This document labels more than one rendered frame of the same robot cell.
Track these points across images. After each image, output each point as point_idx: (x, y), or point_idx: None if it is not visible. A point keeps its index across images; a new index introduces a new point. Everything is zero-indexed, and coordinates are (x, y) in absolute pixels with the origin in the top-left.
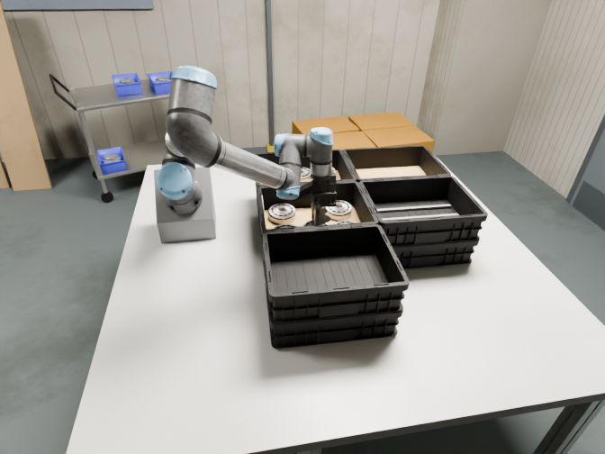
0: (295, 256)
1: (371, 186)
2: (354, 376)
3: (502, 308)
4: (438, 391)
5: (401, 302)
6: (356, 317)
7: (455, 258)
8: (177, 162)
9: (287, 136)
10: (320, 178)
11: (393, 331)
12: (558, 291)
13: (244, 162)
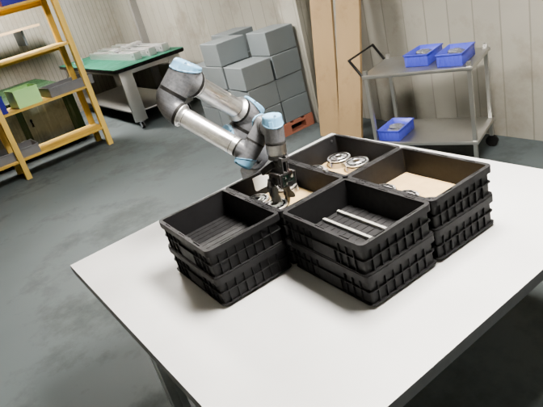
0: (241, 218)
1: (353, 187)
2: (174, 308)
3: (316, 350)
4: (182, 347)
5: (223, 274)
6: (195, 267)
7: (356, 290)
8: (231, 124)
9: (258, 115)
10: (268, 158)
11: (224, 300)
12: (392, 383)
13: (195, 127)
